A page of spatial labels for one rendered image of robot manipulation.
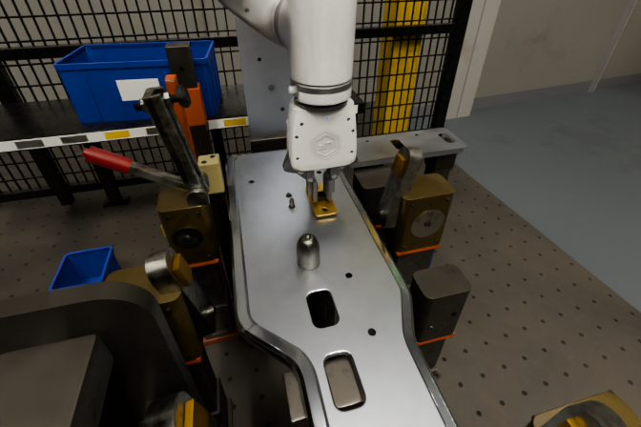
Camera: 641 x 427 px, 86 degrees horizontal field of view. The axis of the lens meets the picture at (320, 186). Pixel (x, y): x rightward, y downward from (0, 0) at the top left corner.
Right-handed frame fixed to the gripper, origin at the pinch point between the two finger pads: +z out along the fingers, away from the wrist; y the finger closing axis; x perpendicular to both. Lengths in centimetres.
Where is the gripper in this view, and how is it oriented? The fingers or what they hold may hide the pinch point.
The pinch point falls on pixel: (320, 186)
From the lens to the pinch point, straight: 57.3
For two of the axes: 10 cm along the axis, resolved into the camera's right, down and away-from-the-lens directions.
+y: 9.7, -1.4, 2.0
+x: -2.5, -5.7, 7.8
